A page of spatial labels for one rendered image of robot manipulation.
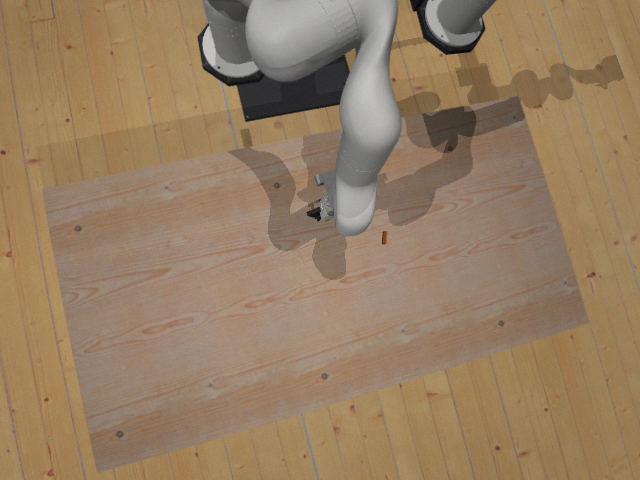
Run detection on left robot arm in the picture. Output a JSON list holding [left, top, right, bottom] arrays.
[[425, 0, 497, 47]]

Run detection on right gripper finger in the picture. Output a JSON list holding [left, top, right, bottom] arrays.
[[307, 207, 321, 221]]

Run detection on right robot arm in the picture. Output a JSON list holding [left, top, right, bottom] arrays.
[[202, 0, 402, 236]]

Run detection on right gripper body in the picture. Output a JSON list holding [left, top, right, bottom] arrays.
[[317, 195, 334, 220]]

